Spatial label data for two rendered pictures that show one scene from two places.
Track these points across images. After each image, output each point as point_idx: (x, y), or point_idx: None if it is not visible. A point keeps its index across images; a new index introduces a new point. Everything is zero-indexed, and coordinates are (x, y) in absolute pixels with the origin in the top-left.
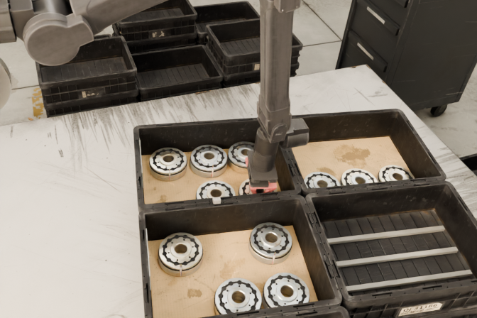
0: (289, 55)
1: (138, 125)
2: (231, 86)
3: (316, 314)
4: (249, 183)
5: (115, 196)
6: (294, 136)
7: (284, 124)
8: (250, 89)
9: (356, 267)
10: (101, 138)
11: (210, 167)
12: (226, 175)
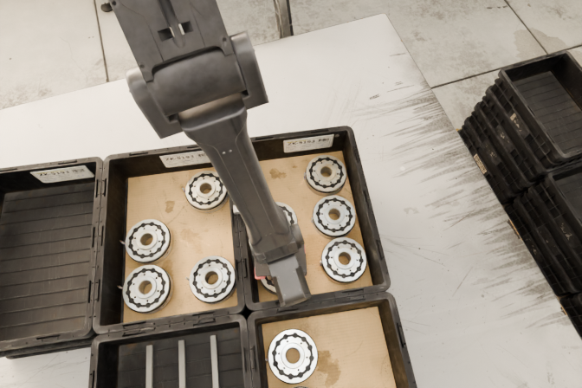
0: (231, 198)
1: (352, 130)
2: (539, 269)
3: (87, 301)
4: None
5: None
6: (277, 282)
7: (253, 251)
8: (544, 299)
9: (178, 382)
10: (402, 126)
11: (316, 216)
12: (317, 238)
